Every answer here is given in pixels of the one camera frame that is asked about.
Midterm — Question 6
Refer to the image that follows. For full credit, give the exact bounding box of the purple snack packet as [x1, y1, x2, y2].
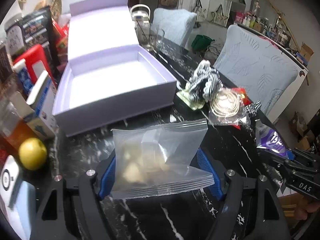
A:
[255, 119, 295, 160]

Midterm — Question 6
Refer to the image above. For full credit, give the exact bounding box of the clear zip plastic bag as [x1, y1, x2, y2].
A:
[111, 119, 214, 199]

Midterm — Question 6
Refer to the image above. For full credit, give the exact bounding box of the checkered fabric scrunchie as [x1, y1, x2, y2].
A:
[244, 101, 261, 118]

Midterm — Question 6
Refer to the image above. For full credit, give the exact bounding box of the clear bag with coil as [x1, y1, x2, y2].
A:
[209, 88, 247, 126]

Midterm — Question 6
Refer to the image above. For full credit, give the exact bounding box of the green printed paper sachet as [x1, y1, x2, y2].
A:
[176, 89, 205, 111]

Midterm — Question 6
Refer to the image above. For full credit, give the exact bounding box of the black white ruffled cloth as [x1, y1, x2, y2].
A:
[189, 60, 223, 102]

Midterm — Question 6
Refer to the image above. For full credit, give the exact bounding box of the red snack packet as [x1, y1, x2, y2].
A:
[232, 87, 252, 130]

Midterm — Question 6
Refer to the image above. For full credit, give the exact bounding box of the yellow lemon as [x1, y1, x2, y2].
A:
[18, 138, 48, 171]

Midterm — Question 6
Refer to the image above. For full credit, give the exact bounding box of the near leaf-pattern chair cover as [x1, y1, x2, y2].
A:
[214, 24, 299, 115]

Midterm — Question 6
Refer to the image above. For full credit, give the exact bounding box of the leaf-pattern chair cover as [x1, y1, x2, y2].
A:
[214, 24, 299, 115]
[152, 8, 197, 47]

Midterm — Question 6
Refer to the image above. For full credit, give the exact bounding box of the lavender open gift box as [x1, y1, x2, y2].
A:
[52, 0, 176, 137]

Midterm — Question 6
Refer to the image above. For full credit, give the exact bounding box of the blue white carton box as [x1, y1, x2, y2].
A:
[23, 70, 57, 140]

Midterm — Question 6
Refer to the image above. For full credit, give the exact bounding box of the green bag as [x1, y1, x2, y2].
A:
[191, 35, 214, 53]

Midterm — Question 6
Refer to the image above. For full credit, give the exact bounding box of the far leaf-pattern chair cover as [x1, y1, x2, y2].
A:
[152, 8, 197, 47]

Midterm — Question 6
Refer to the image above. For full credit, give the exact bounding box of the black printed box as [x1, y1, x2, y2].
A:
[20, 5, 60, 67]

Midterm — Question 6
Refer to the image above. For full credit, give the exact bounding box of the white kettle bottle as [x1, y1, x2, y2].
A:
[130, 4, 151, 45]

